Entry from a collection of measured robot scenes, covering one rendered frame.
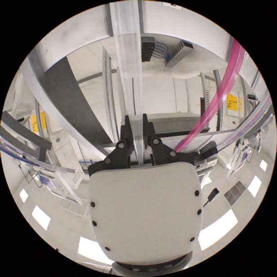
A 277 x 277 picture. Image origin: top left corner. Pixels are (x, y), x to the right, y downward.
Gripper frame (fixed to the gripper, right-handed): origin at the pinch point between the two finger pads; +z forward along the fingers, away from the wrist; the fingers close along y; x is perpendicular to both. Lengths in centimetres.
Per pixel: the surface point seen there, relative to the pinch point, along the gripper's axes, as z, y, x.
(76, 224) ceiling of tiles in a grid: -104, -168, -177
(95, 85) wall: 184, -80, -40
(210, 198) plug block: -14.1, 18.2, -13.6
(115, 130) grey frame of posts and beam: 22.0, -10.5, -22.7
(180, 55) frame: 34.7, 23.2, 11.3
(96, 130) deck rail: 4.2, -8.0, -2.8
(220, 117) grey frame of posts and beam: 24, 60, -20
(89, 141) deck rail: 0.6, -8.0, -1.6
